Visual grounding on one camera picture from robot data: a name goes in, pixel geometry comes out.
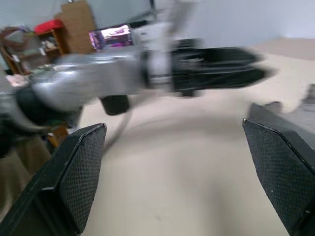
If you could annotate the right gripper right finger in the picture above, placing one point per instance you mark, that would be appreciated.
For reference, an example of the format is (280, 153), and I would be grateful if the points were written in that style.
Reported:
(283, 167)

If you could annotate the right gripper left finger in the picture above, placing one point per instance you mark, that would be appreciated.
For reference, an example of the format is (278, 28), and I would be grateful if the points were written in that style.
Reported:
(73, 177)

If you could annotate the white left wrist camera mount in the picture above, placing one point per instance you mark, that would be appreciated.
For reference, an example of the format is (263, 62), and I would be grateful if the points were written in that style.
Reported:
(160, 64)

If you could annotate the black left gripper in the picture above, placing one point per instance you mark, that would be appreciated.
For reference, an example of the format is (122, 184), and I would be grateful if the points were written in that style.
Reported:
(188, 66)

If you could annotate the tall brown cardboard sheet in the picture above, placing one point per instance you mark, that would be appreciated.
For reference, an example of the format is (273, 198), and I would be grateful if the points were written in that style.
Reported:
(76, 27)

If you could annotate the wooden shelf unit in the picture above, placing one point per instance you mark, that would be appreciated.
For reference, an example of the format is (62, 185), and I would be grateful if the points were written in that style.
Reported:
(49, 49)

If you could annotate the red cloth bundle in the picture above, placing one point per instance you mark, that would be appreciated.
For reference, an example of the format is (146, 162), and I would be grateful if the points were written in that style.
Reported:
(48, 25)

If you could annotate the purple printed box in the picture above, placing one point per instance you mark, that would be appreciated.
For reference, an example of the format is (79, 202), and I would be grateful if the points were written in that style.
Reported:
(110, 37)

